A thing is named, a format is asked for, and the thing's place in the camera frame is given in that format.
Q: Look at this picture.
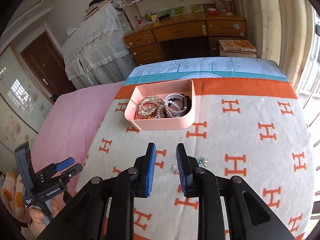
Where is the teal flower brooch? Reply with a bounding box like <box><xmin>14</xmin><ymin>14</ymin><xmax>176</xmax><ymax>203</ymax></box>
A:
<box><xmin>197</xmin><ymin>157</ymin><xmax>208</xmax><ymax>167</ymax></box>

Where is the white pearl necklace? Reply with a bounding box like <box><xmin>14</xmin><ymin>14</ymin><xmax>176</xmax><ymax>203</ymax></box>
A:
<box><xmin>156</xmin><ymin>100</ymin><xmax>182</xmax><ymax>119</ymax></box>

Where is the red string bangle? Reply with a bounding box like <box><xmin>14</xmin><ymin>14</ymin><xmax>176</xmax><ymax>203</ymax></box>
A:
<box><xmin>135</xmin><ymin>100</ymin><xmax>159</xmax><ymax>120</ymax></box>

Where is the black bead bracelet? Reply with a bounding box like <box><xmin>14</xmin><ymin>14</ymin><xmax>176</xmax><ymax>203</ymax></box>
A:
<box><xmin>163</xmin><ymin>93</ymin><xmax>193</xmax><ymax>119</ymax></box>

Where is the gold rhinestone hair comb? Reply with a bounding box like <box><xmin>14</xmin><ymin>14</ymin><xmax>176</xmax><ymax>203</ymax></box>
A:
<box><xmin>136</xmin><ymin>95</ymin><xmax>163</xmax><ymax>119</ymax></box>

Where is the left hand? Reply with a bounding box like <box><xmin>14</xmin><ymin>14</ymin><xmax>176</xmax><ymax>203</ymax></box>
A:
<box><xmin>29</xmin><ymin>198</ymin><xmax>60</xmax><ymax>234</ymax></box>

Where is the pink bed sheet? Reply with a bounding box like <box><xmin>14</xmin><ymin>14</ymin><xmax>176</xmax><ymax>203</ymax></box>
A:
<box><xmin>31</xmin><ymin>82</ymin><xmax>140</xmax><ymax>196</ymax></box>

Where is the orange white H blanket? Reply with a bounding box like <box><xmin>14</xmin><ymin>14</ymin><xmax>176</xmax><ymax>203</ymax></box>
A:
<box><xmin>76</xmin><ymin>78</ymin><xmax>316</xmax><ymax>239</ymax></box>

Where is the pink plastic tray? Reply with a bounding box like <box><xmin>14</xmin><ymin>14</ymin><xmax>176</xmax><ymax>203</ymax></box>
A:
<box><xmin>124</xmin><ymin>79</ymin><xmax>196</xmax><ymax>131</ymax></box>

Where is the blue teal patterned sheet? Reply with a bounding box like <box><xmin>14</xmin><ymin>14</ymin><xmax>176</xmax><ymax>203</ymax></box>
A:
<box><xmin>124</xmin><ymin>57</ymin><xmax>288</xmax><ymax>86</ymax></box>

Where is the brown wooden door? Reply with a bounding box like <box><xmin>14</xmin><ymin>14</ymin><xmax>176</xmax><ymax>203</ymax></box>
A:
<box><xmin>21</xmin><ymin>32</ymin><xmax>76</xmax><ymax>97</ymax></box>

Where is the white lace covered furniture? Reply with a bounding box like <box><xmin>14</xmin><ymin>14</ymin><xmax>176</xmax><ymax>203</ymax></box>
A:
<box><xmin>62</xmin><ymin>3</ymin><xmax>136</xmax><ymax>89</ymax></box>

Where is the stack of books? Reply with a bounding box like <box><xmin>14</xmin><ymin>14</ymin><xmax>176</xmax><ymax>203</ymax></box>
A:
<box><xmin>219</xmin><ymin>39</ymin><xmax>257</xmax><ymax>59</ymax></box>

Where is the wooden desk with drawers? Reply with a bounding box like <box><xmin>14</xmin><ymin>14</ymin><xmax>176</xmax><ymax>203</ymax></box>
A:
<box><xmin>124</xmin><ymin>12</ymin><xmax>246</xmax><ymax>65</ymax></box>

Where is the beige curtain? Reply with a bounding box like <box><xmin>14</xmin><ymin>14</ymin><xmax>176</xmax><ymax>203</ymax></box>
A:
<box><xmin>233</xmin><ymin>0</ymin><xmax>315</xmax><ymax>89</ymax></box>

